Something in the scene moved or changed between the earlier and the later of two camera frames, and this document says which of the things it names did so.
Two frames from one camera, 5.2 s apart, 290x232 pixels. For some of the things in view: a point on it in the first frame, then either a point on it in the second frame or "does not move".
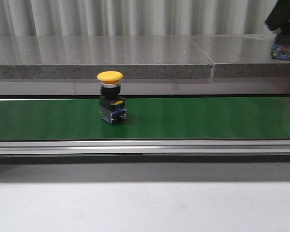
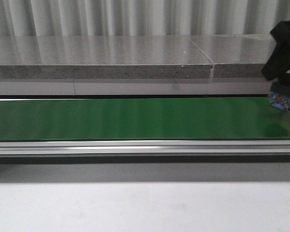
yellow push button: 112,105 to 284,95
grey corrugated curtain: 78,18 does not move
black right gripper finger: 283,11 to 285,54
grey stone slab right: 245,56 does not move
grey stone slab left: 86,56 does not move
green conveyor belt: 152,118 does not move
